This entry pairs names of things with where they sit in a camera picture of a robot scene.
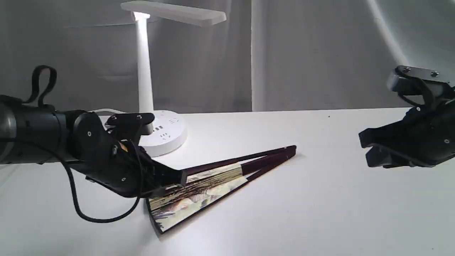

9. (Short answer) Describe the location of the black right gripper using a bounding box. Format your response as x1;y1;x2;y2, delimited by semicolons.
359;103;454;168

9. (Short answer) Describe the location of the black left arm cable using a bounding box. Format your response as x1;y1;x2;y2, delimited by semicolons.
21;65;150;223

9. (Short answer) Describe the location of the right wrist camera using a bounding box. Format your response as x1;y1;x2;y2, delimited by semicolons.
387;65;454;109

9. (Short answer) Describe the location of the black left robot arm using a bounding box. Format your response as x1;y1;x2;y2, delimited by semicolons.
1;96;187;198

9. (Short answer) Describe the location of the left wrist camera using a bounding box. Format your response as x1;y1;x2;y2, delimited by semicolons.
105;112;155;145

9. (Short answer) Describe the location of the white desk lamp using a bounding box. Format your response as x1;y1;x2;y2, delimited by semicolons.
121;0;226;157

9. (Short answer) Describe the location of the painted folding paper fan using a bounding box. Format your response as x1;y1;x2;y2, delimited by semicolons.
146;145;297;235

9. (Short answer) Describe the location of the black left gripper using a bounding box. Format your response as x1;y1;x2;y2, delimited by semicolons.
73;111;187;198

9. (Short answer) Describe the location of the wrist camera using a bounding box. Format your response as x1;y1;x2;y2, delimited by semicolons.
105;112;155;145
387;65;454;109

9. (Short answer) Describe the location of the grey backdrop curtain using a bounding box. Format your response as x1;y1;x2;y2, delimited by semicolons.
1;0;454;113

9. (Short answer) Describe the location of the white power cable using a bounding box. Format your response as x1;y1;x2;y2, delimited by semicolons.
91;109;128;116

